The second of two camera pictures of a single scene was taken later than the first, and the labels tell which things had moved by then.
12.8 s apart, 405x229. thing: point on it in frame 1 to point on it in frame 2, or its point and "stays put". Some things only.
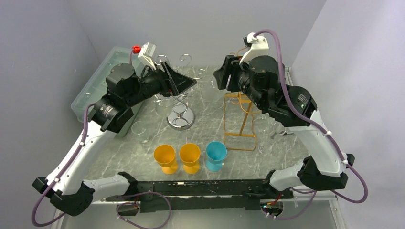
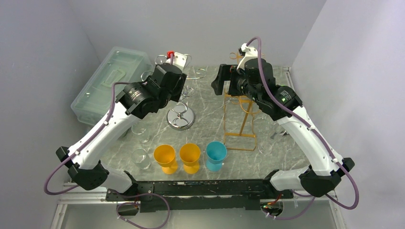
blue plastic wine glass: (216, 151) stays put
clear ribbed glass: (217, 95) to (141, 158)
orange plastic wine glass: (189, 154) stays put
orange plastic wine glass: (165, 156) stays put
